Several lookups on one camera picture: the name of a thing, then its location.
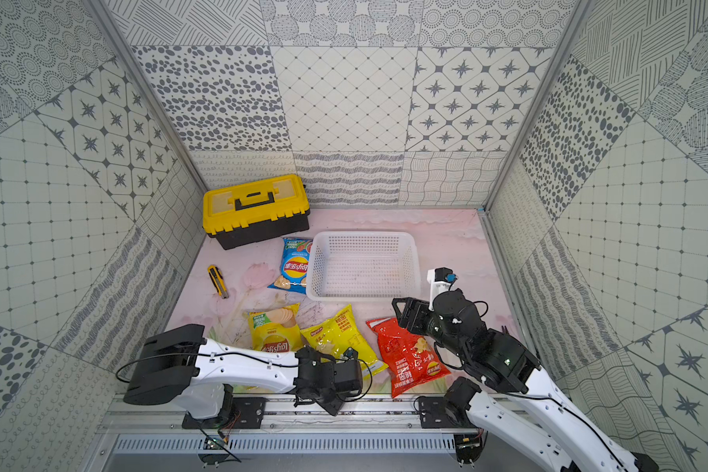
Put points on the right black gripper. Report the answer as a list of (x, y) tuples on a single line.
[(414, 307)]

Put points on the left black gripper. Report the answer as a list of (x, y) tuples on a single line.
[(342, 378)]

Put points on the red chips bag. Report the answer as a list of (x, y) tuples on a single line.
[(410, 359)]

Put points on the yellow chips bag orange print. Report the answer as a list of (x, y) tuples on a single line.
[(336, 335)]

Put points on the yellow Lays chips bag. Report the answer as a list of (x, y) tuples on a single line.
[(276, 331)]

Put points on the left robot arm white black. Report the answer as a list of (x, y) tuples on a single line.
[(183, 367)]

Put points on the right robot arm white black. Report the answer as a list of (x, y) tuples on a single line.
[(506, 392)]

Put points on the white plastic basket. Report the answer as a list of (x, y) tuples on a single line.
[(363, 266)]

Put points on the blue chips bag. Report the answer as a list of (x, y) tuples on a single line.
[(295, 259)]

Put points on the yellow black utility knife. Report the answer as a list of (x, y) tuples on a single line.
[(218, 282)]

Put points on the yellow black toolbox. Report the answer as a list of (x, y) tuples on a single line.
[(256, 212)]

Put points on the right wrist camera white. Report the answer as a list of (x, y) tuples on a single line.
[(441, 280)]

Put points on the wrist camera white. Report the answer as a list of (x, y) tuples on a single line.
[(441, 280), (351, 356)]

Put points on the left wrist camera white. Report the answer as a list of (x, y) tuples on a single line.
[(351, 356)]

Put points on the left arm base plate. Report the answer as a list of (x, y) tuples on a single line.
[(236, 413)]

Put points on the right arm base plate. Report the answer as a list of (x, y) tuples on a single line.
[(439, 412)]

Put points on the white slotted cable duct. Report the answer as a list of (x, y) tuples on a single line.
[(242, 445)]

